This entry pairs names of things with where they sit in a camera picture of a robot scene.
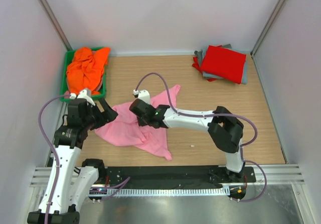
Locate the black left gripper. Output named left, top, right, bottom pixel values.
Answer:
left=82, top=97, right=117, bottom=130

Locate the folded red t shirt bottom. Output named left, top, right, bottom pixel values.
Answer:
left=192, top=45, right=222, bottom=82

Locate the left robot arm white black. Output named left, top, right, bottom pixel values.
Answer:
left=27, top=96, right=118, bottom=223

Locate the folded grey t shirt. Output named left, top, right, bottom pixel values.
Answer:
left=194, top=44, right=249, bottom=85

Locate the aluminium frame post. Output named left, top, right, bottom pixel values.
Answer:
left=250, top=0, right=288, bottom=58
left=38, top=0, right=73, bottom=51

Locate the folded red t shirt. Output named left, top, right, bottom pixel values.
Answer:
left=192, top=45, right=222, bottom=82
left=199, top=45, right=247, bottom=84

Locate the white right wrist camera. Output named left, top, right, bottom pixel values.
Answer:
left=132, top=90, right=150, bottom=106

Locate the white slotted cable duct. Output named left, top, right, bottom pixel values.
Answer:
left=114, top=186, right=230, bottom=197

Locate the folded red t shirt top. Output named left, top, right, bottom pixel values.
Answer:
left=199, top=45, right=247, bottom=84

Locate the orange t shirt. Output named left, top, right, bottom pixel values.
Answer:
left=66, top=47, right=110, bottom=95

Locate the green plastic bin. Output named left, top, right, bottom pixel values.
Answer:
left=60, top=47, right=107, bottom=100

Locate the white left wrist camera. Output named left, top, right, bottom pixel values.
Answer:
left=69, top=88, right=96, bottom=106

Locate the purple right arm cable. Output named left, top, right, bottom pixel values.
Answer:
left=135, top=72, right=268, bottom=203

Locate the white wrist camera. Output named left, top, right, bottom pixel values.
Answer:
left=132, top=90, right=150, bottom=106
left=69, top=88, right=96, bottom=106

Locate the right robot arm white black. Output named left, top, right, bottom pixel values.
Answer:
left=129, top=99, right=245, bottom=182

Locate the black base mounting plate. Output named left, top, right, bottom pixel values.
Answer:
left=106, top=165, right=256, bottom=190

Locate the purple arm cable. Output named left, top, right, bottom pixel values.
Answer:
left=135, top=72, right=268, bottom=203
left=37, top=91, right=131, bottom=224

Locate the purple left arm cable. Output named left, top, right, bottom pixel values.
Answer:
left=37, top=91, right=131, bottom=224

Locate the left aluminium frame post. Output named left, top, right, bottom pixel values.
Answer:
left=38, top=0, right=73, bottom=51

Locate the pink t shirt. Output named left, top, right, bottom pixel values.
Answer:
left=94, top=84, right=182, bottom=162

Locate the right aluminium frame post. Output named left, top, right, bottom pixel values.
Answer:
left=250, top=0, right=288, bottom=58

